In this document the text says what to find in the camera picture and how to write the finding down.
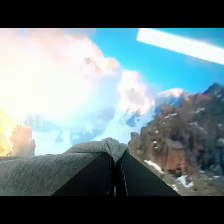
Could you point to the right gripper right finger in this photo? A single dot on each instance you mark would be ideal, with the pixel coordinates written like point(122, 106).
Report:
point(141, 181)

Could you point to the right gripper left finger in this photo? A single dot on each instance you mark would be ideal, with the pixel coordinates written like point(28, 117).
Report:
point(90, 181)

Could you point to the grey garment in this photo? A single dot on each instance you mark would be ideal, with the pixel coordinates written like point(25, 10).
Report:
point(50, 173)

